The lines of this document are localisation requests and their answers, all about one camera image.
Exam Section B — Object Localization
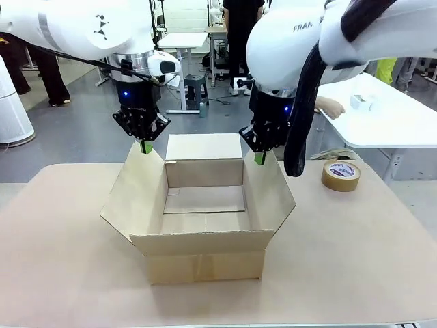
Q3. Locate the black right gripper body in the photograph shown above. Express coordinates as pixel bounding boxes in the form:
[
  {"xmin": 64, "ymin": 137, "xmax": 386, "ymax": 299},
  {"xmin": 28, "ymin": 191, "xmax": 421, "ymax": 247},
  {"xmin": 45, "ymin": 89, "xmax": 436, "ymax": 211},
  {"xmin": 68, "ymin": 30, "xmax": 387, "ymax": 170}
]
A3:
[{"xmin": 249, "ymin": 89, "xmax": 296, "ymax": 129}]

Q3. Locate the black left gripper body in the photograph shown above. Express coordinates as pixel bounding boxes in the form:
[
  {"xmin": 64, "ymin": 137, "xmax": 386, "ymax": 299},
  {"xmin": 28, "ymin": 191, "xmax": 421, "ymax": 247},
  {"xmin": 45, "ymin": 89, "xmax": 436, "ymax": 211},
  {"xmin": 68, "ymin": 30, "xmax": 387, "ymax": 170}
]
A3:
[{"xmin": 115, "ymin": 80, "xmax": 162, "ymax": 119}]

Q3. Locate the brown packing tape roll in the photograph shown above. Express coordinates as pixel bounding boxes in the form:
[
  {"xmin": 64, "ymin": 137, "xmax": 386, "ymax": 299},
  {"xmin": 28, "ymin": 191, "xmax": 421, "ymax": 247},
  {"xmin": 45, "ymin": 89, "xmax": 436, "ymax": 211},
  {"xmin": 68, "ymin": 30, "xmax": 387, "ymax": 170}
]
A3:
[{"xmin": 320, "ymin": 159, "xmax": 362, "ymax": 193}]

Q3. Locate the brown cardboard box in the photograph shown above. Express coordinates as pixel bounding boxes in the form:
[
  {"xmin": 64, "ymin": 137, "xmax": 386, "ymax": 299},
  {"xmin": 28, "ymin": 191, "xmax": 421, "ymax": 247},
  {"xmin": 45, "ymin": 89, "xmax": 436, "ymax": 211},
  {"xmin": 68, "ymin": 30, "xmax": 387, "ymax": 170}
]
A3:
[{"xmin": 99, "ymin": 133, "xmax": 297, "ymax": 286}]

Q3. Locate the person's left hand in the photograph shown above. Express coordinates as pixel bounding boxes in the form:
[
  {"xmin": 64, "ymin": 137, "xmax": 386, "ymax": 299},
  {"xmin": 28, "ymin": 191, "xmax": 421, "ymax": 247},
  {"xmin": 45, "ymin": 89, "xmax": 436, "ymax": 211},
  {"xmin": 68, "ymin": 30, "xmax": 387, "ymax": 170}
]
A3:
[{"xmin": 314, "ymin": 96, "xmax": 346, "ymax": 120}]

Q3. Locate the grey plastic stool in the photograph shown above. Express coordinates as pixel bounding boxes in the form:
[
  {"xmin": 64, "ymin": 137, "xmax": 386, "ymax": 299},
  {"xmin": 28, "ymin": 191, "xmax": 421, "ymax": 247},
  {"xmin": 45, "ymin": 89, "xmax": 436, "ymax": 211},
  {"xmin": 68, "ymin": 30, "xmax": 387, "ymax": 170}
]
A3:
[{"xmin": 183, "ymin": 74, "xmax": 210, "ymax": 111}]

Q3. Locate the beige fabric object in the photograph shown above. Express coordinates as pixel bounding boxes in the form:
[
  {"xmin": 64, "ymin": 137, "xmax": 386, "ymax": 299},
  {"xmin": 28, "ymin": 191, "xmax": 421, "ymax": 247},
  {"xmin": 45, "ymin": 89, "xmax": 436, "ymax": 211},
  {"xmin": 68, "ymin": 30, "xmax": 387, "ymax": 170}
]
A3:
[{"xmin": 309, "ymin": 146, "xmax": 359, "ymax": 161}]

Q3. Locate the white height-adjustable desk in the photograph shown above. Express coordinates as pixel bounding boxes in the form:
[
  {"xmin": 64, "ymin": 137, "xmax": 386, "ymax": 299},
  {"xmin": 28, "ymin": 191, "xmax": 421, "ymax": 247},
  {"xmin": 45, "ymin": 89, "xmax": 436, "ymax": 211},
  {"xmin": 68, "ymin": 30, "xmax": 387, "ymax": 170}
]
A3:
[{"xmin": 158, "ymin": 32, "xmax": 209, "ymax": 115}]

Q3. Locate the bystander in black clothes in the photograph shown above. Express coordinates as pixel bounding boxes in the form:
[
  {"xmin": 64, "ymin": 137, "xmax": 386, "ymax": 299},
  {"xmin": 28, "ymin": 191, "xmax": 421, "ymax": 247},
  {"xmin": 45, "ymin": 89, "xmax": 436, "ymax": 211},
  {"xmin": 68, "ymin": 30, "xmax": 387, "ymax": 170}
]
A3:
[{"xmin": 221, "ymin": 0, "xmax": 266, "ymax": 96}]

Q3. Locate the bystander in blue shirt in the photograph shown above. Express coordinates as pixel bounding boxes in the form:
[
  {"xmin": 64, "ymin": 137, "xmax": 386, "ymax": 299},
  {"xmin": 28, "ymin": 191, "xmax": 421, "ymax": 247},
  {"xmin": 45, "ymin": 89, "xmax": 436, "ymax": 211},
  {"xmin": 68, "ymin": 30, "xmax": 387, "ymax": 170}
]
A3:
[{"xmin": 0, "ymin": 32, "xmax": 72, "ymax": 107}]

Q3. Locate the small white box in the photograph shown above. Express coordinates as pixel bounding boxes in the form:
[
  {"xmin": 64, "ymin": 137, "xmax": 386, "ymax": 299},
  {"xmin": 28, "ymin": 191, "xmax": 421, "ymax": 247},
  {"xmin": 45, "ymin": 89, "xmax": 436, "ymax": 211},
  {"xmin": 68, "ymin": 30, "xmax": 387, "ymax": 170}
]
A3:
[{"xmin": 350, "ymin": 94, "xmax": 375, "ymax": 112}]

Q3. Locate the wooden-top desk with equipment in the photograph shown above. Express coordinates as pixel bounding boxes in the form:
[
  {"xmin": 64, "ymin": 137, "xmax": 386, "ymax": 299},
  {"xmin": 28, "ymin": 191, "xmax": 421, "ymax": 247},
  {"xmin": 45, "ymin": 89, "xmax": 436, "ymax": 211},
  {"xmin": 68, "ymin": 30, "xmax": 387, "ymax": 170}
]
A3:
[{"xmin": 206, "ymin": 26, "xmax": 229, "ymax": 88}]

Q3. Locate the white air purifier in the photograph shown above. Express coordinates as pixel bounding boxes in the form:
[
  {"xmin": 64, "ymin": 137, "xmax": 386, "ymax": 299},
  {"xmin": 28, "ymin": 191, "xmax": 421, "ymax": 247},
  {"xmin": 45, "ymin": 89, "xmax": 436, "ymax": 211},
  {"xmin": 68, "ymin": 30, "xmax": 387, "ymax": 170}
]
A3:
[{"xmin": 0, "ymin": 56, "xmax": 36, "ymax": 145}]

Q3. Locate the white rounded table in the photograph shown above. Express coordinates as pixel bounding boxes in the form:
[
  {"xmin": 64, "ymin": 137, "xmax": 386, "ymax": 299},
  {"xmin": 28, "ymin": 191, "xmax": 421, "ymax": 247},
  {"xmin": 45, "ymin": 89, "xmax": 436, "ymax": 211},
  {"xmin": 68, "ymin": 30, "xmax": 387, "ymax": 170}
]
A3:
[{"xmin": 315, "ymin": 77, "xmax": 437, "ymax": 185}]

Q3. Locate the bystander in yellow-green trousers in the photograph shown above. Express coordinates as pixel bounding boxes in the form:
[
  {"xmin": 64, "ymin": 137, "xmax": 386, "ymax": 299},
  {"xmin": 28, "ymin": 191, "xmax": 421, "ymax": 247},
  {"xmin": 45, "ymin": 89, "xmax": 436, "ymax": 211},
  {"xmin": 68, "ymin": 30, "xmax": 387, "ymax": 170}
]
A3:
[{"xmin": 374, "ymin": 57, "xmax": 399, "ymax": 85}]

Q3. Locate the bystander in grey trousers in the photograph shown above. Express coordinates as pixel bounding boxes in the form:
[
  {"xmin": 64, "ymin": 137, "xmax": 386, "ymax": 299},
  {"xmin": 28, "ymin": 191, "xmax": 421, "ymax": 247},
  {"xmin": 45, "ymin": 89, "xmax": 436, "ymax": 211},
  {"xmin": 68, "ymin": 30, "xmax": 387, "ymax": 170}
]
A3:
[{"xmin": 397, "ymin": 57, "xmax": 421, "ymax": 92}]

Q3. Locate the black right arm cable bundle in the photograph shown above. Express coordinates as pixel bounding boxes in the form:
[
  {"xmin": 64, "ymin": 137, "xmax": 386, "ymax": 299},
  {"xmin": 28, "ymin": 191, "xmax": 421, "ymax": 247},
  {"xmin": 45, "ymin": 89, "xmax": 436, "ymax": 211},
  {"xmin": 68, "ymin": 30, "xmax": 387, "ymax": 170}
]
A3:
[{"xmin": 283, "ymin": 0, "xmax": 399, "ymax": 178}]

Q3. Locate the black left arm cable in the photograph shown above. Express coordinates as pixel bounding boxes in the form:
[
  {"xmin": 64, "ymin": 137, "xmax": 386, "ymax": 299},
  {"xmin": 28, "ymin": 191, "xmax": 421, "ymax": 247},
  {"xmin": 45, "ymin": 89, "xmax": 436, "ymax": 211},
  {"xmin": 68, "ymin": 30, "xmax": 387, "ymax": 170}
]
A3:
[{"xmin": 0, "ymin": 32, "xmax": 161, "ymax": 86}]

